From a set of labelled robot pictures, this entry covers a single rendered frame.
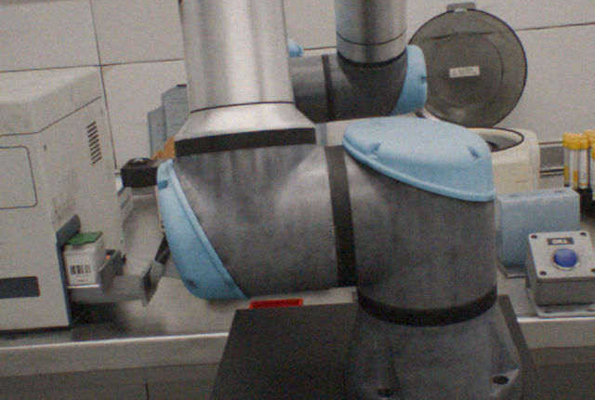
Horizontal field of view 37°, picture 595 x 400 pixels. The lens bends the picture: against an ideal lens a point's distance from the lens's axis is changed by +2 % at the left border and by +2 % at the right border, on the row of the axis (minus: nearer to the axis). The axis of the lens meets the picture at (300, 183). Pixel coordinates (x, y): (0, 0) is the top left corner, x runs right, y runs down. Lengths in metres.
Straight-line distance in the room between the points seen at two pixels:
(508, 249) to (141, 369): 0.50
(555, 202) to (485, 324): 0.49
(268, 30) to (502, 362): 0.33
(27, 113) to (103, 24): 0.65
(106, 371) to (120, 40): 0.75
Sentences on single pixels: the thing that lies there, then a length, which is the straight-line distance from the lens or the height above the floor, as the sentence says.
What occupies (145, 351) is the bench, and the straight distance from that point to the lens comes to 1.12.
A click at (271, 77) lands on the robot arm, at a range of 0.69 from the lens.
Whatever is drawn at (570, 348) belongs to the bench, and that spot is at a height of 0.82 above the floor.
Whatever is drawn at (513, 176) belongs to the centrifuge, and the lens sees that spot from 1.35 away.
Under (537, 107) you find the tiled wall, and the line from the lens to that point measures 1.72.
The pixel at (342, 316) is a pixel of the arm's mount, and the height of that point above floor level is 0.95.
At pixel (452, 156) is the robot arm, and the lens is 0.67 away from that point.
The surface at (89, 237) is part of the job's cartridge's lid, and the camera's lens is 1.17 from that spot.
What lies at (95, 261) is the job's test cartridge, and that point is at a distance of 1.16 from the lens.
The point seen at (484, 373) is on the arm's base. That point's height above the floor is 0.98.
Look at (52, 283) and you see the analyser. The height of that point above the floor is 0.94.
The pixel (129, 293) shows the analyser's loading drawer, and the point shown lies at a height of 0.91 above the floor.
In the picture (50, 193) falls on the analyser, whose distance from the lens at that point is 1.13.
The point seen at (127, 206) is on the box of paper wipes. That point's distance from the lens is 1.65.
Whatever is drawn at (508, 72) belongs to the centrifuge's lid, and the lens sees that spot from 1.62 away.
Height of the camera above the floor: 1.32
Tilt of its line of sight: 15 degrees down
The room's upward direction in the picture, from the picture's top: 5 degrees counter-clockwise
